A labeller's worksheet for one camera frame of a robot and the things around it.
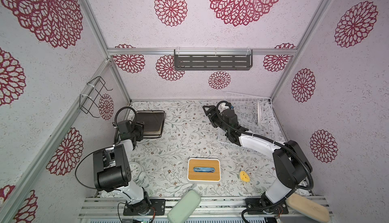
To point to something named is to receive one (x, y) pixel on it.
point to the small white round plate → (258, 111)
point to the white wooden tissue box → (203, 170)
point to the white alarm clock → (138, 173)
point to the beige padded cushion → (308, 207)
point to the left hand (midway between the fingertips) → (144, 126)
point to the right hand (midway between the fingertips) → (204, 107)
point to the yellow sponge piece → (244, 176)
